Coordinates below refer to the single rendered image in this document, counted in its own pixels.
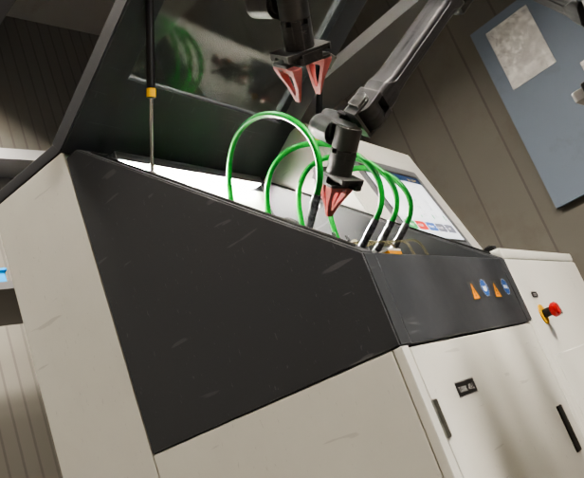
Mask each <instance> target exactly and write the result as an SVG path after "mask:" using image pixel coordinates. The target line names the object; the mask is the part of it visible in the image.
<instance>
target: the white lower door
mask: <svg viewBox="0 0 584 478"><path fill-rule="evenodd" d="M409 348H410V350H411V354H412V357H413V359H414V362H415V364H416V366H417V369H418V371H419V374H420V376H421V378H422V380H423V382H424V385H425V387H426V390H427V392H428V395H429V398H430V401H431V403H432V406H433V408H434V411H435V412H436V414H437V417H438V419H439V422H440V424H441V427H442V429H443V431H444V434H445V436H446V439H447V442H448V444H449V446H450V449H451V451H452V454H453V456H454V459H455V461H456V463H457V466H458V468H459V471H460V472H461V475H462V477H463V478H584V438H583V436H582V434H581V431H580V429H579V428H578V426H577V424H576V422H575V418H574V416H573V414H572V412H571V410H570V408H569V405H568V403H567V401H566V399H565V397H564V395H563V393H562V391H561V389H560V387H559V385H558V383H557V380H556V377H555V375H554V373H553V371H552V369H551V367H550V365H549V362H548V360H547V358H546V357H545V355H544V353H543V350H542V348H541V346H540V344H539V342H538V339H537V336H536V334H535V332H534V330H533V328H532V326H531V324H530V323H526V324H521V325H516V326H511V327H506V328H503V329H498V330H493V331H488V332H483V333H479V334H474V335H469V336H464V337H460V338H455V339H450V340H441V341H436V342H433V343H428V344H423V345H418V346H413V347H409Z"/></svg>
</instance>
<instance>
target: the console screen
mask: <svg viewBox="0 0 584 478"><path fill-rule="evenodd" d="M374 163H375V164H377V165H378V166H380V167H381V168H382V169H383V170H385V171H387V172H389V173H391V174H392V175H394V176H396V177H397V178H398V179H400V180H401V181H402V182H403V183H404V184H405V186H406V187H407V188H408V190H409V191H410V193H411V197H412V201H413V215H412V218H411V222H410V227H412V228H415V229H419V230H423V231H426V232H429V233H432V234H435V235H438V236H442V237H445V238H447V239H450V240H453V241H456V242H459V243H462V244H466V245H469V246H471V244H470V243H469V242H468V240H467V239H466V238H465V236H464V235H463V234H462V233H461V231H460V230H459V229H458V227H457V226H456V225H455V224H454V222H453V221H452V220H451V219H450V217H449V216H448V215H447V213H446V212H445V211H444V209H443V208H442V207H441V206H440V204H439V203H438V202H437V201H436V199H435V198H434V197H433V195H432V194H431V193H430V192H429V190H428V189H427V188H426V186H425V185H424V184H423V182H422V181H421V180H420V179H419V177H418V176H417V175H416V174H415V173H413V172H409V171H406V170H402V169H398V168H395V167H392V166H388V165H384V164H381V163H377V162H374ZM359 172H360V173H361V175H362V176H363V177H364V179H365V180H366V181H367V183H368V184H369V185H370V187H371V188H372V189H373V191H374V192H375V194H376V195H377V196H378V188H377V185H376V182H375V179H374V177H373V175H372V173H371V172H367V171H359ZM380 177H381V179H382V182H383V185H384V191H385V202H384V206H385V207H386V208H387V210H388V211H389V212H390V214H392V210H393V195H392V189H391V187H390V185H389V184H388V182H387V181H386V180H385V178H384V177H383V176H382V175H380ZM395 185H396V184H395ZM396 187H397V190H398V192H399V198H400V206H399V212H398V214H397V217H396V219H395V221H396V222H397V223H400V224H402V223H403V222H404V221H405V219H406V216H407V213H408V202H407V198H406V196H405V195H404V193H403V192H402V190H401V189H400V188H399V187H398V186H397V185H396Z"/></svg>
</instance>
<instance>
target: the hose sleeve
mask: <svg viewBox="0 0 584 478"><path fill-rule="evenodd" d="M320 198H321V194H320V195H317V194H314V193H313V195H312V198H311V203H310V207H309V211H308V214H307V217H306V223H305V226H306V227H308V228H311V229H312V228H313V227H314V224H315V221H316V216H317V212H318V208H319V202H320Z"/></svg>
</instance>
